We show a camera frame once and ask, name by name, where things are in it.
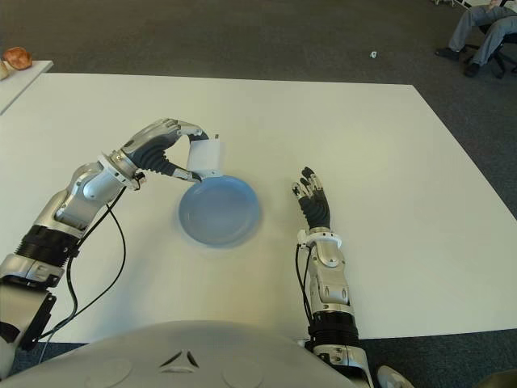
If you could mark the blue round plate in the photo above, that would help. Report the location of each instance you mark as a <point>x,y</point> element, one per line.
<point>220,212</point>

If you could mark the white charger block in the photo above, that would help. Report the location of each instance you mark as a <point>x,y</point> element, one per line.
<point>206,155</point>

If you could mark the reddish brown bread roll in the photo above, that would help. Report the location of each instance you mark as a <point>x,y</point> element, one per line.
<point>18,58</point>

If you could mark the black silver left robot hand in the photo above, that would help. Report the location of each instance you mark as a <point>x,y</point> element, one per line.
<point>149,155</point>

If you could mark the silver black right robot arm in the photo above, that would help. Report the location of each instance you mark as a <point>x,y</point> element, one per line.
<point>331,258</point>

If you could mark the white side table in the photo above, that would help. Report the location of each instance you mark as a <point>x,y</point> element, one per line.
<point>20,81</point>

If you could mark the grey robot torso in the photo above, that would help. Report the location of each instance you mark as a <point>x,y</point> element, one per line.
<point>222,343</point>

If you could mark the seated person in jeans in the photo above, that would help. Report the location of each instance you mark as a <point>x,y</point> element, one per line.
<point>464,28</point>

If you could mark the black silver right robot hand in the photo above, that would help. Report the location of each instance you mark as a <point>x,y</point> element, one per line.
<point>317,208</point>

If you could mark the beige shoe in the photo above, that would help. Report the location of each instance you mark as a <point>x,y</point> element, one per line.
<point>392,378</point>

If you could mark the black office chair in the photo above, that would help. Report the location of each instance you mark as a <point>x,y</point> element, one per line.
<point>503,56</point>

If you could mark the cream bread roll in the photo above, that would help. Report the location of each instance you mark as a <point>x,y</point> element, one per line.
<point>3,70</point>

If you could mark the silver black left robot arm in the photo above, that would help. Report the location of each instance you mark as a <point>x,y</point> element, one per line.
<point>89,190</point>

